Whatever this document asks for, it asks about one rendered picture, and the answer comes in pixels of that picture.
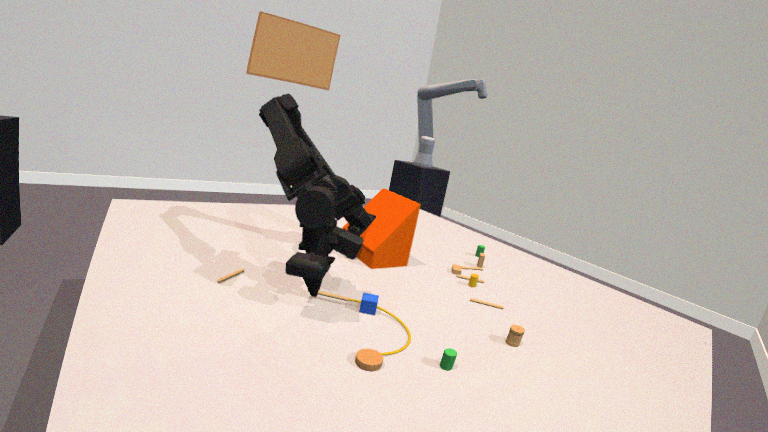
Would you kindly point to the blue block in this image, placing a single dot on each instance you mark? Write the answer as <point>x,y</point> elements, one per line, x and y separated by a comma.
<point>368,303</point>

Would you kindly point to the round wooden button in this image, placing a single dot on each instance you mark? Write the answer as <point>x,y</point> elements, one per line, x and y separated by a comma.
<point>369,360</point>

